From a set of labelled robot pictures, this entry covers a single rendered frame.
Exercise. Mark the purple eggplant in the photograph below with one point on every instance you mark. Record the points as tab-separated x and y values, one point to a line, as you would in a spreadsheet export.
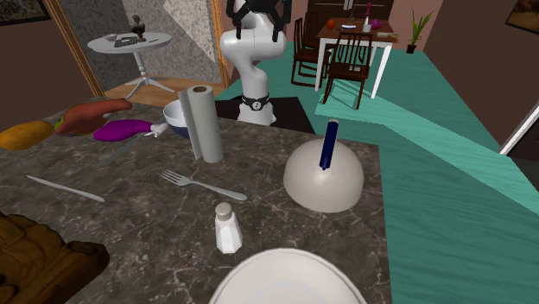
122	130

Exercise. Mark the white-legged wooden dining table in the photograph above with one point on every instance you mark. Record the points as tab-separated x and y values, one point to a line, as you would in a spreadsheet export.
385	42

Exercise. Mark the white salt shaker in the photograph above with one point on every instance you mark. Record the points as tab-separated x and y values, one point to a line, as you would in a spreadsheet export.
228	233

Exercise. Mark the dark wooden chair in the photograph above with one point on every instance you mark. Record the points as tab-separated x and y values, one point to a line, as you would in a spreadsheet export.
349	69
303	54

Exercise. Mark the brown framed wall picture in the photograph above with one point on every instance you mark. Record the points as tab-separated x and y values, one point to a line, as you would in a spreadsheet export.
525	14

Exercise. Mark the white and blue bowl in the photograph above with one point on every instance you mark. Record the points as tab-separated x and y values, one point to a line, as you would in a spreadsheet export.
175	118

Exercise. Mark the silver fork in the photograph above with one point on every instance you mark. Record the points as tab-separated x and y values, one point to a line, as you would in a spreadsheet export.
202	184

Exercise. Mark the dark blue pen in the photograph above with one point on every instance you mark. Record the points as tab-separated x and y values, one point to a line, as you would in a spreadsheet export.
329	145

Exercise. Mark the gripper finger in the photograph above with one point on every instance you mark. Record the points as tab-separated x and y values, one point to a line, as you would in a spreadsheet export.
238	19
280	19

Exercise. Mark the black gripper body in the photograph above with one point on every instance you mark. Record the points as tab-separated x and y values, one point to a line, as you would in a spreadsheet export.
260	4

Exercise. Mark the white dome-shaped bowl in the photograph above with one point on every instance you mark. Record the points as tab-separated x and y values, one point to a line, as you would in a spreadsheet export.
324	189

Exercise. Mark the red-brown sweet potato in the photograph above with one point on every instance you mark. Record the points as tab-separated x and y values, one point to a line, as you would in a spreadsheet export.
88	118

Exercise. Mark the dark framed wall picture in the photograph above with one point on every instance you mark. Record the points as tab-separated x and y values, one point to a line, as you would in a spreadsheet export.
19	9

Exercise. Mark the green potted plant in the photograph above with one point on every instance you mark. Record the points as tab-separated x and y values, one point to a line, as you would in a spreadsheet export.
417	29

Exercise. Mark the dark robot stand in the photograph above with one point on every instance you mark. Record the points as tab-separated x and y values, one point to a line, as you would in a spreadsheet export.
294	115

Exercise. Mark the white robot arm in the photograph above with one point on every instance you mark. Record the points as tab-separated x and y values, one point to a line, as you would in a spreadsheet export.
252	71

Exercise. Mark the white plate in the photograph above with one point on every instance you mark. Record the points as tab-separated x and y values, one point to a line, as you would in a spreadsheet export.
286	280

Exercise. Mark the grey kitchen knife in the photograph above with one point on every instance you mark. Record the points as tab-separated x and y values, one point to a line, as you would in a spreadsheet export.
120	150

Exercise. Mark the brown bread loaf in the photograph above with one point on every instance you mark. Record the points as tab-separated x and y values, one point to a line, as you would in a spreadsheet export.
38	261

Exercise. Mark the grey paper towel roll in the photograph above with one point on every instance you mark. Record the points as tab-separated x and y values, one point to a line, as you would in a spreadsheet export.
205	126

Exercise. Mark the silver table knife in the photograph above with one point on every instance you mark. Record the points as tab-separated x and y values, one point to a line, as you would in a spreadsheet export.
63	188

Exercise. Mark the round white side table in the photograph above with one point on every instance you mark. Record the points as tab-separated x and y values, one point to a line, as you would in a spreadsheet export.
126	44

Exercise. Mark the yellow potato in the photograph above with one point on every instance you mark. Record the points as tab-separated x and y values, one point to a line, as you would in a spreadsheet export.
23	135

